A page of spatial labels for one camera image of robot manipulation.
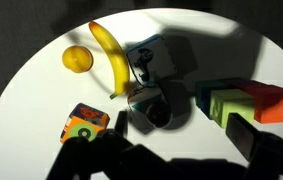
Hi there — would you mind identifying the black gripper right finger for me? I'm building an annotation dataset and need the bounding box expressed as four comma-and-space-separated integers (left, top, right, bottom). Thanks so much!
226, 113, 261, 161

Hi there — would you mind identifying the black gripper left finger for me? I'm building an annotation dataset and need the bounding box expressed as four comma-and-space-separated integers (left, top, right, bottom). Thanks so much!
114, 111, 128, 137

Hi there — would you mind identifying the black and white picture block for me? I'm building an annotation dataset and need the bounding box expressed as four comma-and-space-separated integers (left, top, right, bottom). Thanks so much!
126, 34, 177, 87

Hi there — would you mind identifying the orange number nine block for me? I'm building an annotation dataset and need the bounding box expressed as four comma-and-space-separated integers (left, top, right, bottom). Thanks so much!
60, 103, 110, 143

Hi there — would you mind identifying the lime green cube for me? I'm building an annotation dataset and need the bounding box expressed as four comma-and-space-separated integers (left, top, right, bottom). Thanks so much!
209, 89, 255, 128

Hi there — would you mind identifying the orange cube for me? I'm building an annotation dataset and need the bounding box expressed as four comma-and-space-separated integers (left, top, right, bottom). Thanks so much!
236, 81, 283, 124

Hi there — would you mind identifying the dark green cube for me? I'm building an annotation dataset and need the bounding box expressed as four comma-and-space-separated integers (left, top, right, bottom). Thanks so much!
194, 79, 245, 119

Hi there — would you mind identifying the yellow banana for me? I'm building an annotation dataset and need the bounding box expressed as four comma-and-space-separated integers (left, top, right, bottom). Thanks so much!
89, 21, 130, 99

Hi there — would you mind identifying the white round table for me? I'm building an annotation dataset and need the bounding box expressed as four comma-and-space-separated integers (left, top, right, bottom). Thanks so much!
0, 8, 283, 180

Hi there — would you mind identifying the yellow orange fruit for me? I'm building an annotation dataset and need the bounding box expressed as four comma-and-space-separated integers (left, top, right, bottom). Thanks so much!
62, 46, 94, 73

